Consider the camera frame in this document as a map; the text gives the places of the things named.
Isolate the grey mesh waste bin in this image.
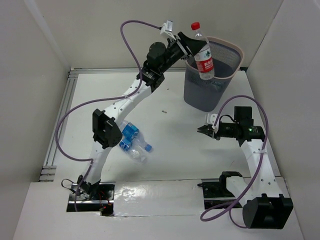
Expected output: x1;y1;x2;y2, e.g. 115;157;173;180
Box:
183;36;244;112

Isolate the blue label bottle white cap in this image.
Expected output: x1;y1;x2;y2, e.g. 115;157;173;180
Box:
118;138;147;164

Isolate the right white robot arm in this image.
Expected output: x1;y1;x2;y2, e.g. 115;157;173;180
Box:
197;106;294;230

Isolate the clear tape sheet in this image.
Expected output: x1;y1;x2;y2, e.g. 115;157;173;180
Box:
113;179;205;217

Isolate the red label water bottle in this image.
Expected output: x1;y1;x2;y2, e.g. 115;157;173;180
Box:
191;22;215;81

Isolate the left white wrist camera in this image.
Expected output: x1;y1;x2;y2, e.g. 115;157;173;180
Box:
160;19;175;39

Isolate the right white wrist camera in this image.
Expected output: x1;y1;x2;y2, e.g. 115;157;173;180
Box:
205;113;219;130

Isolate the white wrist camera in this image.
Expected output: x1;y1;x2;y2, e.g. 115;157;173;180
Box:
205;113;219;130
160;19;175;39

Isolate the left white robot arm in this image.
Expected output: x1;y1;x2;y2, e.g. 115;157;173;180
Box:
77;32;206;200

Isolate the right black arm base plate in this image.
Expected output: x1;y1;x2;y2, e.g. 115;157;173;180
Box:
197;178;236;210

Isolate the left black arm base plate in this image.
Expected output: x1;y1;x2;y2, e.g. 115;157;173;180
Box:
66;182;115;217

